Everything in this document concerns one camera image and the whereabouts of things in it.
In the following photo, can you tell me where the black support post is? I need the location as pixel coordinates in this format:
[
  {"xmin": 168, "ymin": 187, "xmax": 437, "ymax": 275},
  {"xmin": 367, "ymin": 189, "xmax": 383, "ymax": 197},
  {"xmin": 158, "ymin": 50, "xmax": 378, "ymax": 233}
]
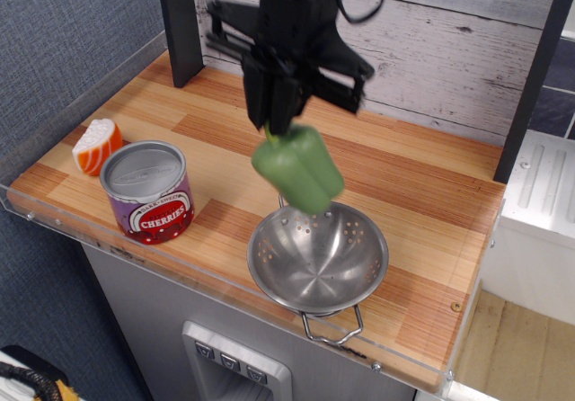
[
  {"xmin": 160, "ymin": 0, "xmax": 204, "ymax": 88},
  {"xmin": 493, "ymin": 0, "xmax": 573, "ymax": 184}
]

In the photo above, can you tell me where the yellow object at corner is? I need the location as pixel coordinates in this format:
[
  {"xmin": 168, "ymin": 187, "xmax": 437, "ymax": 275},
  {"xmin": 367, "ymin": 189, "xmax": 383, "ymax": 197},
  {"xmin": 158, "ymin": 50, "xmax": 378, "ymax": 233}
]
[{"xmin": 57, "ymin": 380, "xmax": 82, "ymax": 401}]

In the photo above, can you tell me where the toy cherries can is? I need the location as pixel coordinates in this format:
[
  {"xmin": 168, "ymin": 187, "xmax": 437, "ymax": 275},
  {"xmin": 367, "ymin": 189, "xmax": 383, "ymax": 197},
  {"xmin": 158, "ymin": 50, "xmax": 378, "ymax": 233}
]
[{"xmin": 100, "ymin": 140, "xmax": 195, "ymax": 245}]

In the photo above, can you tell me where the orange white food wedge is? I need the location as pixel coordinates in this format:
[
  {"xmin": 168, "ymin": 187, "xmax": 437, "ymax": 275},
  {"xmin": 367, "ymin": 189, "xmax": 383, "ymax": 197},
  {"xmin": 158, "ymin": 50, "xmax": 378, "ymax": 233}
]
[{"xmin": 72, "ymin": 119, "xmax": 123, "ymax": 176}]

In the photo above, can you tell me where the steel colander with handles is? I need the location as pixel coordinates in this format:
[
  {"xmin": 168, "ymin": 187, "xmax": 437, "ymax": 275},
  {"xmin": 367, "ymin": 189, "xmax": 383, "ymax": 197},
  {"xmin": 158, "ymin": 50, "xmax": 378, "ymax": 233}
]
[{"xmin": 247, "ymin": 202, "xmax": 389, "ymax": 346}]

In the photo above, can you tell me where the white toy sink unit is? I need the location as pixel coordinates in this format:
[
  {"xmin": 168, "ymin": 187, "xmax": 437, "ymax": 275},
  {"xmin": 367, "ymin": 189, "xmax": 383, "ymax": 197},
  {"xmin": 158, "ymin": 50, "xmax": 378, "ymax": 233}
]
[{"xmin": 480, "ymin": 130, "xmax": 574, "ymax": 324}]

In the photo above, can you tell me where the grey toy fridge cabinet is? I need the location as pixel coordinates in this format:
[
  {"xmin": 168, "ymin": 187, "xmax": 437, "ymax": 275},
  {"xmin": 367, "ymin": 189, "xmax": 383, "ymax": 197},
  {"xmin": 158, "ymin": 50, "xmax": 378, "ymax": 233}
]
[{"xmin": 84, "ymin": 245, "xmax": 415, "ymax": 400}]

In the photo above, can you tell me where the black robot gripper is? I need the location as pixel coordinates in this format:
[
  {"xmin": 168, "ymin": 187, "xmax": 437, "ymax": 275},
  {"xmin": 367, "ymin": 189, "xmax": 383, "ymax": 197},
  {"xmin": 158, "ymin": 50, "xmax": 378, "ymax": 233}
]
[{"xmin": 207, "ymin": 0, "xmax": 374, "ymax": 136}]

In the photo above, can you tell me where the black braided cable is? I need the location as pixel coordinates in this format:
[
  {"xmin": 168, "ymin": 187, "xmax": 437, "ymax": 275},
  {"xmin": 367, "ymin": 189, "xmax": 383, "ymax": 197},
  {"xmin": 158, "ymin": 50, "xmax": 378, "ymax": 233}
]
[{"xmin": 0, "ymin": 361, "xmax": 64, "ymax": 401}]

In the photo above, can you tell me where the black left support post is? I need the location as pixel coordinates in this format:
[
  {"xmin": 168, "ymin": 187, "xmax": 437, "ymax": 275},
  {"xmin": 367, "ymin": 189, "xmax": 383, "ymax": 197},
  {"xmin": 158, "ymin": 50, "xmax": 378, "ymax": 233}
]
[{"xmin": 160, "ymin": 0, "xmax": 204, "ymax": 88}]

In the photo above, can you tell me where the silver dispenser panel with buttons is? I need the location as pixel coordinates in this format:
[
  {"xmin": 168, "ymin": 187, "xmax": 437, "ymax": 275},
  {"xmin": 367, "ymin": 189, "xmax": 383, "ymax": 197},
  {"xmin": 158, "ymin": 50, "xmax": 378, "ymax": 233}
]
[{"xmin": 181, "ymin": 321, "xmax": 294, "ymax": 400}]

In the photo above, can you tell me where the green toy bell pepper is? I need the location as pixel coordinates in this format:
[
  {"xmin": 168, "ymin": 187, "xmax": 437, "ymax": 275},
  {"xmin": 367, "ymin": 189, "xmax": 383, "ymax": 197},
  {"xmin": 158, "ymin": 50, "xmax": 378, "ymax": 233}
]
[{"xmin": 252, "ymin": 124, "xmax": 345, "ymax": 215}]

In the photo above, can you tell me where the black right support post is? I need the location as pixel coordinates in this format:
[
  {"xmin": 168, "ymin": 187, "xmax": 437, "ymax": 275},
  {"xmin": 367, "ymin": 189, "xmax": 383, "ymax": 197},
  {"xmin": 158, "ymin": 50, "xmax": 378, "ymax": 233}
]
[{"xmin": 493, "ymin": 0, "xmax": 573, "ymax": 184}]

